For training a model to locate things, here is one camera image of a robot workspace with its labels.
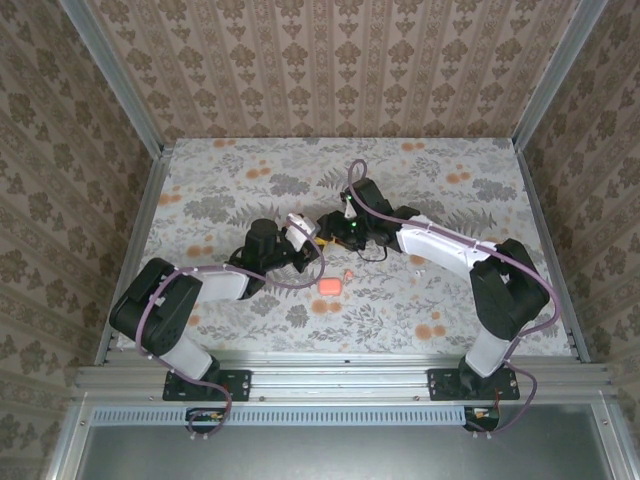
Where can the pink earbud charging case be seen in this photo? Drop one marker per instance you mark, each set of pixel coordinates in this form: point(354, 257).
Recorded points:
point(330, 287)

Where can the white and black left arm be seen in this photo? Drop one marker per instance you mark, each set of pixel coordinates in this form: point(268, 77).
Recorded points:
point(165, 310)

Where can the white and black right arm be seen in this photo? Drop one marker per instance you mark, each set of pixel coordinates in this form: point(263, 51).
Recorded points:
point(505, 295)

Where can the floral patterned table cover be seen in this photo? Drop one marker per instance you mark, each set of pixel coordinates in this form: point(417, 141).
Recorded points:
point(400, 165)

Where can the grey metal sheet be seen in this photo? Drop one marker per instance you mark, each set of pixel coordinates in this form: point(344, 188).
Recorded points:
point(325, 455)

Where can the aluminium side rail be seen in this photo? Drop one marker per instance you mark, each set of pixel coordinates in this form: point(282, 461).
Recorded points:
point(550, 240)
point(137, 240)

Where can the aluminium frame rail at bases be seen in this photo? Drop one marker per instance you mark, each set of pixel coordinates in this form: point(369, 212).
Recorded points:
point(340, 380)

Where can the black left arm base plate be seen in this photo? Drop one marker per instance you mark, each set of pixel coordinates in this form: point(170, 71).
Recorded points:
point(235, 385)

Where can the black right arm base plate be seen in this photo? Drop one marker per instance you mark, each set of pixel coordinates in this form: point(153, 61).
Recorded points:
point(442, 385)

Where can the aluminium frame post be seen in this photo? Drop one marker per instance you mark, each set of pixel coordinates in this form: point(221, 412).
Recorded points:
point(115, 80)
point(555, 75)

